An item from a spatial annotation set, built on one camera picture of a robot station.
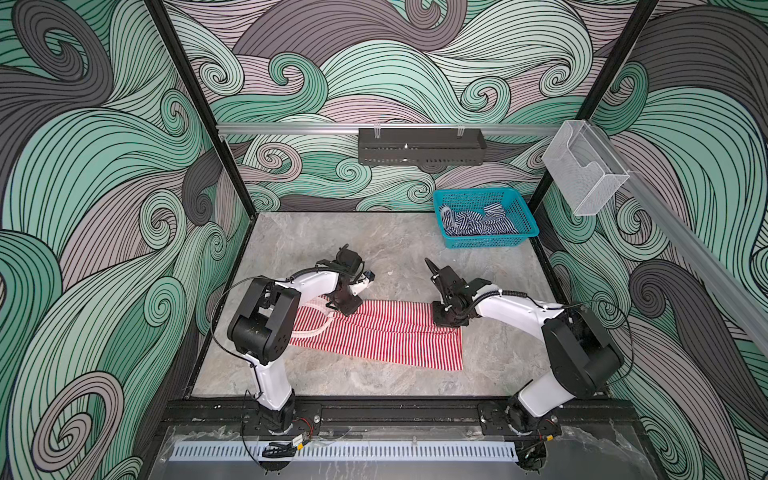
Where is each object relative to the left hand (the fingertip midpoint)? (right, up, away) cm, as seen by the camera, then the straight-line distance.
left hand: (348, 301), depth 94 cm
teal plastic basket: (+63, +33, +20) cm, 74 cm away
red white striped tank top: (+16, -8, -7) cm, 19 cm away
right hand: (+28, -5, -5) cm, 29 cm away
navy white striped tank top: (+54, +27, +20) cm, 63 cm away
